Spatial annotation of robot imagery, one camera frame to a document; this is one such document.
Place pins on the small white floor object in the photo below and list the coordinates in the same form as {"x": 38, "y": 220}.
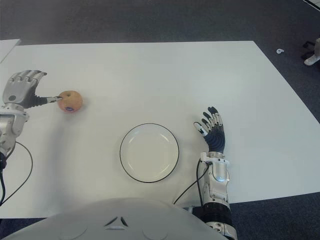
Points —
{"x": 280, "y": 51}

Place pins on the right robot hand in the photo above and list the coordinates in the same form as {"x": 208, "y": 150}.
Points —
{"x": 217, "y": 140}

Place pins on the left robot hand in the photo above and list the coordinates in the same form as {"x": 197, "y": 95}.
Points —
{"x": 18, "y": 91}

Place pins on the grey robot torso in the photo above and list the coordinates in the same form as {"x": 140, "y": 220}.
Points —
{"x": 112, "y": 220}

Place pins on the white plate with black rim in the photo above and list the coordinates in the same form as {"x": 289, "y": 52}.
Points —
{"x": 149, "y": 153}

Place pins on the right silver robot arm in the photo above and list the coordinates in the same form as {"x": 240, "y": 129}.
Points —
{"x": 217, "y": 187}

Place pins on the yellow-red apple with sticker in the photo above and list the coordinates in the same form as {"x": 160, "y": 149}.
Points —
{"x": 70, "y": 101}

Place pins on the neighbouring white table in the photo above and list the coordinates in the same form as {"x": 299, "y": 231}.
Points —
{"x": 7, "y": 48}

